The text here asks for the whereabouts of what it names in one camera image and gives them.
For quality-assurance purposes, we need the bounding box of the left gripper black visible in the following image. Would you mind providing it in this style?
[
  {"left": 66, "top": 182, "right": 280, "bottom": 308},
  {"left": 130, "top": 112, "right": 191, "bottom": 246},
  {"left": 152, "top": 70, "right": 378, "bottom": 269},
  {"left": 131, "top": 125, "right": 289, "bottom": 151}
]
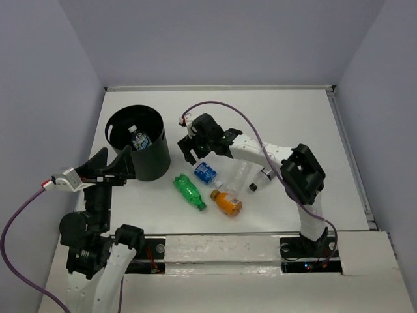
[{"left": 78, "top": 142, "right": 137, "bottom": 230}]

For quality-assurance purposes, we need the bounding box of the clear bottle dark blue label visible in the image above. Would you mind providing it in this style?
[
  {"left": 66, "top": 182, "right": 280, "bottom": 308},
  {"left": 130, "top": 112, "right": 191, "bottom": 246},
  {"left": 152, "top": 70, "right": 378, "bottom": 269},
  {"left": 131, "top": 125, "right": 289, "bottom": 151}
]
[{"left": 191, "top": 162, "right": 223, "bottom": 189}]

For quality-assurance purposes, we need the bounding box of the clear bottle blue white label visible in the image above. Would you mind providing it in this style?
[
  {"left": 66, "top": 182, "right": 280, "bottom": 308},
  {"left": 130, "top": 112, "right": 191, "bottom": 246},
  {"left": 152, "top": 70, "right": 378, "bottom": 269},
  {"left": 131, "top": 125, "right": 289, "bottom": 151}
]
[{"left": 128, "top": 125, "right": 152, "bottom": 151}]

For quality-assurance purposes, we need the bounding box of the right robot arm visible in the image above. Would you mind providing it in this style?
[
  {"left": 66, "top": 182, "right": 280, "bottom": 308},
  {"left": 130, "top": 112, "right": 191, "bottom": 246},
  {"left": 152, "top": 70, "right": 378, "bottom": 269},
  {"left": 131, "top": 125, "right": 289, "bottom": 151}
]
[{"left": 178, "top": 113, "right": 328, "bottom": 256}]

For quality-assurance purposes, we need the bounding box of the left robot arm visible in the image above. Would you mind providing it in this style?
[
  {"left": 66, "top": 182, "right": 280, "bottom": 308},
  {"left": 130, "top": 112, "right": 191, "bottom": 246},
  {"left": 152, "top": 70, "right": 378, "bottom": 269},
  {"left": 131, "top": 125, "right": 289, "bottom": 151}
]
[{"left": 54, "top": 146, "right": 145, "bottom": 312}]

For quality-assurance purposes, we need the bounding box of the black cylindrical bin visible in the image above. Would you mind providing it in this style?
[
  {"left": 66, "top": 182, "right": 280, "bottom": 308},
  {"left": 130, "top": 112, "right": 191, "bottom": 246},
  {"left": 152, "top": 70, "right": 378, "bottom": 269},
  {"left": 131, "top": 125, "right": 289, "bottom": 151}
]
[{"left": 105, "top": 105, "right": 171, "bottom": 181}]

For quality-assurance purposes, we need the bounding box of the green plastic bottle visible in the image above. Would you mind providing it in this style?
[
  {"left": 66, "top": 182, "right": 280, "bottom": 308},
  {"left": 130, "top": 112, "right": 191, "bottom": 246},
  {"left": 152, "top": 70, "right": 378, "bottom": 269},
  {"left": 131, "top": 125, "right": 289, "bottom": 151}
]
[{"left": 173, "top": 173, "right": 207, "bottom": 211}]

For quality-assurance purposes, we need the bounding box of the clear unlabelled plastic bottle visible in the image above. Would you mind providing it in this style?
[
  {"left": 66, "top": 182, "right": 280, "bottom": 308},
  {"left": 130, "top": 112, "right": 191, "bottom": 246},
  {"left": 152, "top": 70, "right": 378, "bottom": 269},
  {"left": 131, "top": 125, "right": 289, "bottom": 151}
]
[{"left": 225, "top": 160, "right": 253, "bottom": 196}]

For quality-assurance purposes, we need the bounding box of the orange juice bottle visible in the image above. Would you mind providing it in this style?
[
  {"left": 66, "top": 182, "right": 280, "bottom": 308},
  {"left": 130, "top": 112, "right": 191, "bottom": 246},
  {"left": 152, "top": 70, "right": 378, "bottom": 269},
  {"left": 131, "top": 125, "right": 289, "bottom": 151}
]
[{"left": 210, "top": 190, "right": 243, "bottom": 216}]

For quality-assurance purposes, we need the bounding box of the clear bottle black cap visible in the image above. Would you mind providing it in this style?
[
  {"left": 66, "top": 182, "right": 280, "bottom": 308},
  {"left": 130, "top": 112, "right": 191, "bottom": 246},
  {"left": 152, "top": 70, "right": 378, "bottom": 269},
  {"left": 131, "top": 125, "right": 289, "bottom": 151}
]
[{"left": 249, "top": 168, "right": 276, "bottom": 192}]

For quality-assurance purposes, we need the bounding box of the white foam strip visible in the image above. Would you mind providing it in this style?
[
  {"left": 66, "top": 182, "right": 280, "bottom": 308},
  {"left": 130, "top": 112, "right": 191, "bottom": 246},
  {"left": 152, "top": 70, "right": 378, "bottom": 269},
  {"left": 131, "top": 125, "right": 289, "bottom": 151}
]
[{"left": 164, "top": 235, "right": 282, "bottom": 276}]

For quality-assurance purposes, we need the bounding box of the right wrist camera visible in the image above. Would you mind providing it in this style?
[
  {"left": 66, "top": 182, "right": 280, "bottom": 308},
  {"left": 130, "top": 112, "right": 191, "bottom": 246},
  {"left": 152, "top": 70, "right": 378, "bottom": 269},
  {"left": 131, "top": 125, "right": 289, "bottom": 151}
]
[{"left": 179, "top": 112, "right": 197, "bottom": 138}]

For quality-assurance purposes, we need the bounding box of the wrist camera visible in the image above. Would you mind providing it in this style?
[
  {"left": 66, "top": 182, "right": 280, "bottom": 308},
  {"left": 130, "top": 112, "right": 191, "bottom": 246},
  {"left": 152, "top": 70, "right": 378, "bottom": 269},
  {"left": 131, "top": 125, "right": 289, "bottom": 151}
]
[
  {"left": 51, "top": 168, "right": 89, "bottom": 192},
  {"left": 179, "top": 112, "right": 197, "bottom": 138}
]

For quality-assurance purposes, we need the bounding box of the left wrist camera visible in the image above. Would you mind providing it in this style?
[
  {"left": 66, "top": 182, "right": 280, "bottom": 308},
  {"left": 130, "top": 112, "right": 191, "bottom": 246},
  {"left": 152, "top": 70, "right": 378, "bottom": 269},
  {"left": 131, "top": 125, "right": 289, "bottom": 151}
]
[{"left": 51, "top": 168, "right": 89, "bottom": 192}]

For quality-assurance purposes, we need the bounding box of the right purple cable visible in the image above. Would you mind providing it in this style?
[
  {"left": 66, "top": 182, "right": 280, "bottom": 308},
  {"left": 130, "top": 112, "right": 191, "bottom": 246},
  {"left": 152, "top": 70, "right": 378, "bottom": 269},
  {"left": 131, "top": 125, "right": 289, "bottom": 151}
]
[{"left": 180, "top": 100, "right": 339, "bottom": 261}]

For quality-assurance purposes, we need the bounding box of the purple cable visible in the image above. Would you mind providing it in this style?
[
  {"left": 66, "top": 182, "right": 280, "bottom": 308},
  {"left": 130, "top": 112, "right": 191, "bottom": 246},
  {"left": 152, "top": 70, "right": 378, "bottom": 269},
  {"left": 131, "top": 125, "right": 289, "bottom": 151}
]
[
  {"left": 180, "top": 100, "right": 339, "bottom": 261},
  {"left": 0, "top": 182, "right": 71, "bottom": 313}
]

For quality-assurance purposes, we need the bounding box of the aluminium table rail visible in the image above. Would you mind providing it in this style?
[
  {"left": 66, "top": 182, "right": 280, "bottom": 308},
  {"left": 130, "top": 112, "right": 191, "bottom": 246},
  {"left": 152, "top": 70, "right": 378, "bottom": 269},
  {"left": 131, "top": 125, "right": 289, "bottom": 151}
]
[{"left": 104, "top": 85, "right": 334, "bottom": 92}]

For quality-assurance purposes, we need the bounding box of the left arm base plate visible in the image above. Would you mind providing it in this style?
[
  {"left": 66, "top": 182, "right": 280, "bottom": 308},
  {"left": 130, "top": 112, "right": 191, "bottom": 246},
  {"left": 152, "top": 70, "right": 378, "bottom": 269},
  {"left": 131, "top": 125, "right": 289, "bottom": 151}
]
[{"left": 125, "top": 236, "right": 166, "bottom": 275}]

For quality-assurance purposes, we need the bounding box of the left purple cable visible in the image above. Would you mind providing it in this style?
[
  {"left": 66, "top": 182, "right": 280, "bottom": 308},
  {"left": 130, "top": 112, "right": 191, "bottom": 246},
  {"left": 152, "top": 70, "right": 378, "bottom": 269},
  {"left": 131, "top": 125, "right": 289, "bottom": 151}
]
[{"left": 0, "top": 182, "right": 71, "bottom": 313}]

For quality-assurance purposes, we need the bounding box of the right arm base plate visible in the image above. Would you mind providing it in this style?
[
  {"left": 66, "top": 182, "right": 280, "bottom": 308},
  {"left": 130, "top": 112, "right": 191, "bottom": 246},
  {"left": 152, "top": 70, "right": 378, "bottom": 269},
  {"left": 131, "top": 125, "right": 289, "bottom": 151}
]
[{"left": 280, "top": 236, "right": 343, "bottom": 274}]

